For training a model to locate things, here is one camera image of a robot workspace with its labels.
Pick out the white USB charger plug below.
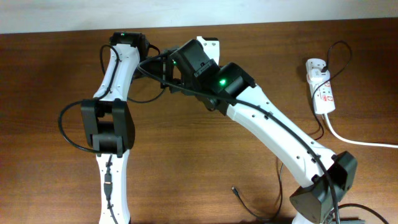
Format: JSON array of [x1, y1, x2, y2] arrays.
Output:
[[307, 68, 330, 84]]

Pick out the black charging cable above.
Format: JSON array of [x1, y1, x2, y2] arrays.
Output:
[[231, 40, 353, 222]]

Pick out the white power strip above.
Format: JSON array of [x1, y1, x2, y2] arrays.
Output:
[[305, 58, 335, 114]]

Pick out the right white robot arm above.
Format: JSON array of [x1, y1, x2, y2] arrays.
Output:
[[169, 39, 358, 223]]

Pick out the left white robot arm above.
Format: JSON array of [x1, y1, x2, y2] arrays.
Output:
[[81, 32, 152, 223]]

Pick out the white power strip cord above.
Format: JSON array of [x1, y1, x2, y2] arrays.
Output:
[[323, 113, 398, 149]]

